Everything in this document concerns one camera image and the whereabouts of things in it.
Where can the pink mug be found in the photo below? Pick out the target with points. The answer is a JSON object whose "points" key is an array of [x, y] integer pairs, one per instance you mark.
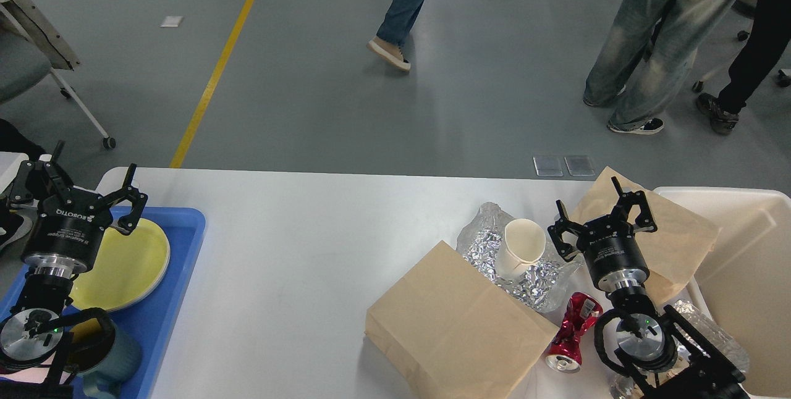
{"points": [[36, 374]]}

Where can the floor socket plate left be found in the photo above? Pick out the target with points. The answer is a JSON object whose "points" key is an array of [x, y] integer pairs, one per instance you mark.
{"points": [[548, 166]]}

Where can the person in light jeans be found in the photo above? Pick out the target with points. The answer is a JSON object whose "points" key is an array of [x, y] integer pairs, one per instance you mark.
{"points": [[645, 58]]}

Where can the floor socket plate right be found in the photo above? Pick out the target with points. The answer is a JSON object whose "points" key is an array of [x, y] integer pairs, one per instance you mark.
{"points": [[580, 166]]}

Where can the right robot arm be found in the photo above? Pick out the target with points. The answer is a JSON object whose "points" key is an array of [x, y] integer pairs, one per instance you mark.
{"points": [[662, 352]]}

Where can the grey chair left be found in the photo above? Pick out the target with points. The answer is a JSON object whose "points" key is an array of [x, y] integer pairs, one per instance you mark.
{"points": [[33, 49]]}

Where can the large brown paper bag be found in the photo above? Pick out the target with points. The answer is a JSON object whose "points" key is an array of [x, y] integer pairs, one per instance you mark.
{"points": [[452, 333]]}

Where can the white paper cup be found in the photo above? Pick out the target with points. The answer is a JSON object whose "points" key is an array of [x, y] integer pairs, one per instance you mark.
{"points": [[523, 244]]}

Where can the pink plate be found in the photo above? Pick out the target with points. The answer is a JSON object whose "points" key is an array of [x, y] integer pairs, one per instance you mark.
{"points": [[162, 278]]}

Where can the white office chair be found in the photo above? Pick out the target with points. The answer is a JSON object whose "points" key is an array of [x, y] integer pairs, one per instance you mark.
{"points": [[746, 10]]}

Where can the white plastic bin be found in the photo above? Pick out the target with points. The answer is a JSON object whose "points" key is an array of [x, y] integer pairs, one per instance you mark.
{"points": [[744, 282]]}

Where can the blue plastic tray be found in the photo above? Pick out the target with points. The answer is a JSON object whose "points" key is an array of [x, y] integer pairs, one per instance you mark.
{"points": [[152, 320]]}

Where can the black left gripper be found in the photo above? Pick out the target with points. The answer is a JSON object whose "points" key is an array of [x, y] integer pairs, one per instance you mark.
{"points": [[68, 235]]}

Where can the yellow plastic plate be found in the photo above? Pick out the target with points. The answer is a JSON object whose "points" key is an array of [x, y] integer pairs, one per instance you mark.
{"points": [[133, 263]]}

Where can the crushed red can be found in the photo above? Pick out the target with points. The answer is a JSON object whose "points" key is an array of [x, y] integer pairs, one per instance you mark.
{"points": [[564, 353]]}

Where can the floor socket plate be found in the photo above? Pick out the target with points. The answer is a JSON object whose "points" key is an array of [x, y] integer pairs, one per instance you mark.
{"points": [[580, 166], [548, 166]]}

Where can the brown paper bag right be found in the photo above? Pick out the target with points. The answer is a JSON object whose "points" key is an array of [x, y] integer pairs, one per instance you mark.
{"points": [[674, 252]]}

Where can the white side table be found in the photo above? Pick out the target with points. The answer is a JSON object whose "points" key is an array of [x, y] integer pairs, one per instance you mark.
{"points": [[10, 165]]}

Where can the dark green mug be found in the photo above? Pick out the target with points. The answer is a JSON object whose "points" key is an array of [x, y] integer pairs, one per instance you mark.
{"points": [[103, 356]]}

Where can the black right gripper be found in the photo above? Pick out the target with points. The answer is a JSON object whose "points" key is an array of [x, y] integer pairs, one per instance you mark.
{"points": [[615, 251]]}

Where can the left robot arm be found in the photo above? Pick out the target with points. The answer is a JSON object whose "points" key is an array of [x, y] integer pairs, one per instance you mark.
{"points": [[37, 330]]}

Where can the crumpled aluminium foil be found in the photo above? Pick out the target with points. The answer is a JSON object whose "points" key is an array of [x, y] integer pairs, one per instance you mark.
{"points": [[544, 286]]}

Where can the person in black trousers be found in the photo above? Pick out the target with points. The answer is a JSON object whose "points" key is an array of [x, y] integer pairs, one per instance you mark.
{"points": [[14, 226]]}

